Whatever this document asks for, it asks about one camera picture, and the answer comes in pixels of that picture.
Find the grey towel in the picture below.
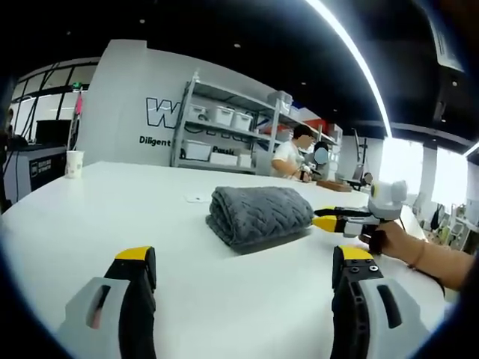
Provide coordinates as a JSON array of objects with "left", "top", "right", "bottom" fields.
[{"left": 204, "top": 185, "right": 316, "bottom": 251}]

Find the person's right hand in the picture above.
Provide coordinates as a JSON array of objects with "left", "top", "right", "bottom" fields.
[{"left": 368, "top": 220, "right": 412, "bottom": 260}]

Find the brown wooden tray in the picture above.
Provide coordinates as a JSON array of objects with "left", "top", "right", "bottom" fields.
[{"left": 316, "top": 179, "right": 353, "bottom": 193}]

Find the black floor stand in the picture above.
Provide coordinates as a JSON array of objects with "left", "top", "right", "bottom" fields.
[{"left": 350, "top": 128, "right": 371, "bottom": 188}]

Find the grey metal shelf rack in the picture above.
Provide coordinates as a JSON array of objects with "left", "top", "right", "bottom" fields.
[{"left": 170, "top": 70, "right": 342, "bottom": 177}]

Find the long ceiling light strip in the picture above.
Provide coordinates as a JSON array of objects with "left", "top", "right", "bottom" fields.
[{"left": 305, "top": 0, "right": 394, "bottom": 140}]

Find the white paper cup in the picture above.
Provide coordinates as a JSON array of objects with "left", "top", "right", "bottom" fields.
[{"left": 65, "top": 150, "right": 86, "bottom": 180}]

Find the grey counter cabinet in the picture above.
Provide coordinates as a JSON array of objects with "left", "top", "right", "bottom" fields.
[{"left": 3, "top": 144, "right": 69, "bottom": 205}]

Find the group of white storage bins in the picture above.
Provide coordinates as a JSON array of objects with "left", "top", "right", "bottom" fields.
[{"left": 182, "top": 90, "right": 293, "bottom": 168}]

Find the black monitor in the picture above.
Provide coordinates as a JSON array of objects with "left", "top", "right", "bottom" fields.
[{"left": 35, "top": 119, "right": 72, "bottom": 145}]

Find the thin wrist bracelet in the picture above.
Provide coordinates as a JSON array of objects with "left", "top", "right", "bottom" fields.
[{"left": 406, "top": 239, "right": 428, "bottom": 272}]

